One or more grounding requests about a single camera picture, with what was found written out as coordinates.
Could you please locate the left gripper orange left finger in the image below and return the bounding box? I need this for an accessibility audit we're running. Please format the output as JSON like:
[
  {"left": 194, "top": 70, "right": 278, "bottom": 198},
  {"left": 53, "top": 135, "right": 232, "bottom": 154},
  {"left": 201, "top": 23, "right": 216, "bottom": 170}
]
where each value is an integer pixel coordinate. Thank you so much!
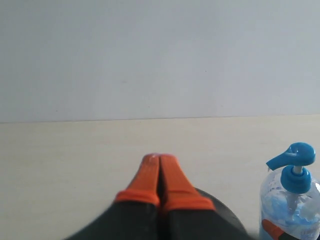
[{"left": 68, "top": 154, "right": 160, "bottom": 240}]

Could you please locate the round stainless steel plate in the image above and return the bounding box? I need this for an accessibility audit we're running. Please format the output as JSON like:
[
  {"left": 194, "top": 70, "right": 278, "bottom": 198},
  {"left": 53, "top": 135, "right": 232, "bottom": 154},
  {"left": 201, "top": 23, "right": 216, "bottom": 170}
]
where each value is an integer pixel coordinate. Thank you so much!
[{"left": 196, "top": 188, "right": 248, "bottom": 240}]

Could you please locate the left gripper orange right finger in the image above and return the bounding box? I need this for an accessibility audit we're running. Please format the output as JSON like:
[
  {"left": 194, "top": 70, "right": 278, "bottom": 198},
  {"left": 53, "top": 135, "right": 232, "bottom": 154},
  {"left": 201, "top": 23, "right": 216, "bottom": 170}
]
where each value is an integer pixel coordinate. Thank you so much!
[{"left": 159, "top": 154, "right": 250, "bottom": 240}]

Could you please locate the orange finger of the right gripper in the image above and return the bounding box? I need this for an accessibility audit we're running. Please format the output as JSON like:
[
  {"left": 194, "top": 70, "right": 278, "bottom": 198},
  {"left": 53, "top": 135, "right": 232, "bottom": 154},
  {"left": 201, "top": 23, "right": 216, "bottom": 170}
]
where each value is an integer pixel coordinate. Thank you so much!
[{"left": 261, "top": 219, "right": 298, "bottom": 240}]

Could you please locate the clear blue pump soap bottle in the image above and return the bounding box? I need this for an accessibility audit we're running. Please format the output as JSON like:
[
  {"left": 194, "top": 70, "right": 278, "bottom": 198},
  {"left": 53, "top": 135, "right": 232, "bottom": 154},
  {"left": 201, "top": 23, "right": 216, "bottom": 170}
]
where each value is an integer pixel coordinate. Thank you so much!
[{"left": 259, "top": 142, "right": 320, "bottom": 240}]

